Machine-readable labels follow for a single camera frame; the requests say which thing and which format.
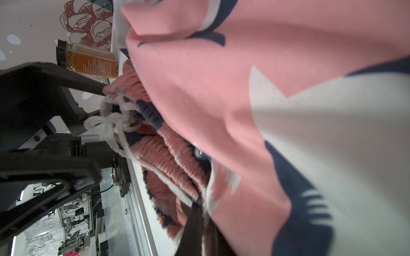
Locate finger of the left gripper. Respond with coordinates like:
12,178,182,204
1,62,104,151
1,152,101,245

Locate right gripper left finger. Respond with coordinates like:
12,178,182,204
175,203,204,256

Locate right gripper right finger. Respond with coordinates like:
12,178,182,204
209,220,236,256

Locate pink patterned shorts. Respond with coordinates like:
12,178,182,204
85,1,410,256

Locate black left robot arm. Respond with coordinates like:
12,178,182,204
1,63,115,244

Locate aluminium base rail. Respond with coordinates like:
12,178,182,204
105,156,159,256

